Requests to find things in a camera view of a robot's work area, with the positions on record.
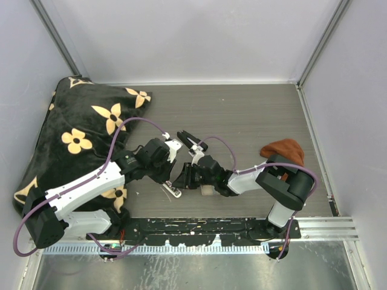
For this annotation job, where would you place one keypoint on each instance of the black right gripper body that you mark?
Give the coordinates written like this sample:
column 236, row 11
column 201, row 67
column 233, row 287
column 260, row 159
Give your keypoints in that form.
column 193, row 177

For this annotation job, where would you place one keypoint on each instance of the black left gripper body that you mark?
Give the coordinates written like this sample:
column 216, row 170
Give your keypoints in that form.
column 158, row 171

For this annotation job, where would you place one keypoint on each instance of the red white staple box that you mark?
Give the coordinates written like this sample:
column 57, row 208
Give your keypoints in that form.
column 207, row 190

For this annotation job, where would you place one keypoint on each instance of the black stapler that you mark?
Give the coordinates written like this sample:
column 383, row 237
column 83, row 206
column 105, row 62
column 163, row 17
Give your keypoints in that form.
column 189, row 140

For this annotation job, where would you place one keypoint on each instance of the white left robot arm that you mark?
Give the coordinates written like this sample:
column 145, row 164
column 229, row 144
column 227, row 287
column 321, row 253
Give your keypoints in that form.
column 53, row 214

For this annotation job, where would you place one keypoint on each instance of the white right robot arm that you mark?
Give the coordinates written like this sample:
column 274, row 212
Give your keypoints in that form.
column 288, row 183

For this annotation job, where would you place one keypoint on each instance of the black floral cushion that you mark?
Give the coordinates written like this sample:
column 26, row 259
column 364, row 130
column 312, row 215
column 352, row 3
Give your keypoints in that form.
column 77, row 132

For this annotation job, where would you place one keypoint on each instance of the orange brown cloth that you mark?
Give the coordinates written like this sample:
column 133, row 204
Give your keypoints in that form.
column 288, row 148

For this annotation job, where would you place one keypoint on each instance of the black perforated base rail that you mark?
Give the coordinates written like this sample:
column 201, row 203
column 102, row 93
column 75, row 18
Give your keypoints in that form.
column 238, row 231

